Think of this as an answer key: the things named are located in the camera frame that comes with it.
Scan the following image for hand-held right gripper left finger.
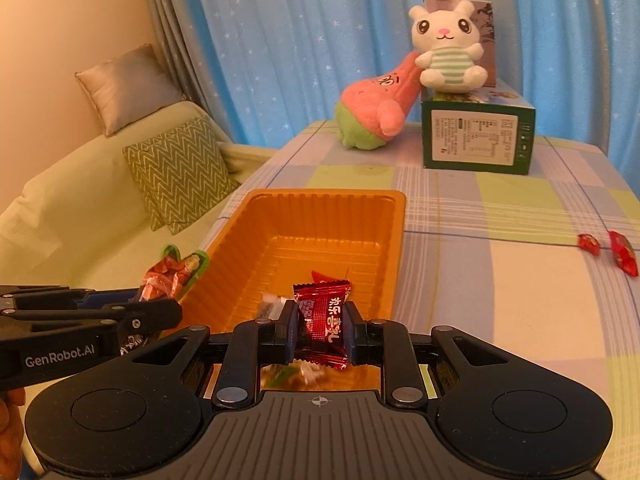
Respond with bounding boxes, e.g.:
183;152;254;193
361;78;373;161
122;299;301;404

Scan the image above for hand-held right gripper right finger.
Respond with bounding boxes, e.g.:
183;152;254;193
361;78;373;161
342;300;521;406

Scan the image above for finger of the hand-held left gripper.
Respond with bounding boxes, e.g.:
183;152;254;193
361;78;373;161
0;300;183;333
0;285;146;311

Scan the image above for clear seaweed snack packet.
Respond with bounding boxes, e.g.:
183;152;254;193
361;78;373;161
257;292;288;321

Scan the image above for dark red candy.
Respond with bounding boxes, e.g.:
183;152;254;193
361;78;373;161
291;280;353;372

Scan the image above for dark snack bar green ends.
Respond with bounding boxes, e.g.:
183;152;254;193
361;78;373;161
120;244;211;356

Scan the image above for red snack packet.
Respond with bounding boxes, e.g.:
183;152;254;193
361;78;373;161
607;230;640;278
310;269;351;286

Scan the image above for orange plastic tray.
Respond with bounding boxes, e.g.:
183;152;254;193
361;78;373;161
172;189;407;393

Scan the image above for person's left hand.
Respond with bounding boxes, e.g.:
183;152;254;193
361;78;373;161
0;387;27;480

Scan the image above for green zigzag pillow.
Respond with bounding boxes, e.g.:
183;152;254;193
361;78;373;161
122;116;241;236
145;200;171;233

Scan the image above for light green sofa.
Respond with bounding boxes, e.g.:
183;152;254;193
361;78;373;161
0;100;281;461

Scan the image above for grey square pillow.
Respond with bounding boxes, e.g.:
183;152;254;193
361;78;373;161
75;44;188;137

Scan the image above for green cardboard box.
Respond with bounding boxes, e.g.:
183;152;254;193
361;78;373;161
420;80;536;176

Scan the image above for pink plush toy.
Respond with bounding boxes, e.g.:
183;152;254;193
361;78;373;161
336;50;426;151

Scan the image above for crumpled red snack packet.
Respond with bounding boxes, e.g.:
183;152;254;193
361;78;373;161
607;230;640;278

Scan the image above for grey star curtain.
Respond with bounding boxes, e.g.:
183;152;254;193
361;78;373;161
140;0;241;146

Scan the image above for blue star curtain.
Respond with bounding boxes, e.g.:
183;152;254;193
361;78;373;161
190;0;640;156

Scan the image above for white rabbit plush toy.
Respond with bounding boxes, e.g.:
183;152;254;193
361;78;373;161
409;0;488;93

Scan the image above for brown cardboard box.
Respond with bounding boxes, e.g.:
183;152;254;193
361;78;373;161
424;0;498;88

